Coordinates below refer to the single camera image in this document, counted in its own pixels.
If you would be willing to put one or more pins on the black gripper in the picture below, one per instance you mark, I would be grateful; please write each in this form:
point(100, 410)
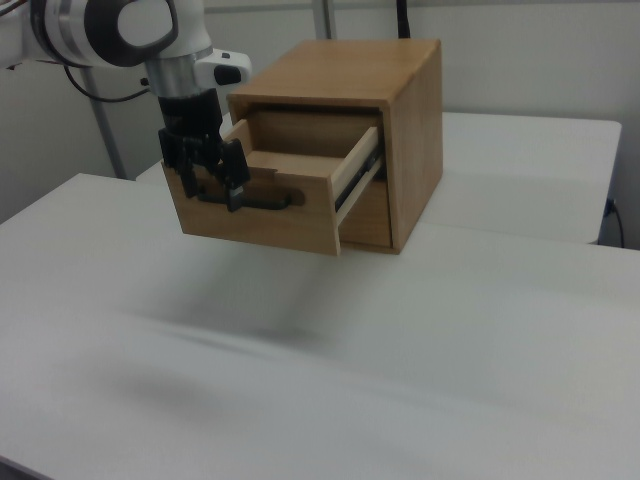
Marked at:
point(190, 112)

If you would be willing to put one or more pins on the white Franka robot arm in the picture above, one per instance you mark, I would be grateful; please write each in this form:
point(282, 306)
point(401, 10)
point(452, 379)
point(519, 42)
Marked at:
point(140, 25)

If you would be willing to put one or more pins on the wooden drawer cabinet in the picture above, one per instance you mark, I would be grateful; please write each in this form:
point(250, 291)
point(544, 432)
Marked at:
point(350, 70)

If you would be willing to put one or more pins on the grey aluminium frame post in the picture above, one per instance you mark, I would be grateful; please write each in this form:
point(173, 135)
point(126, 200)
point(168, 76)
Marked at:
point(322, 20)
point(107, 140)

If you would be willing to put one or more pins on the metal drawer slide rail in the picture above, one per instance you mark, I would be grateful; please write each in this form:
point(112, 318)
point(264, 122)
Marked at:
point(357, 180)

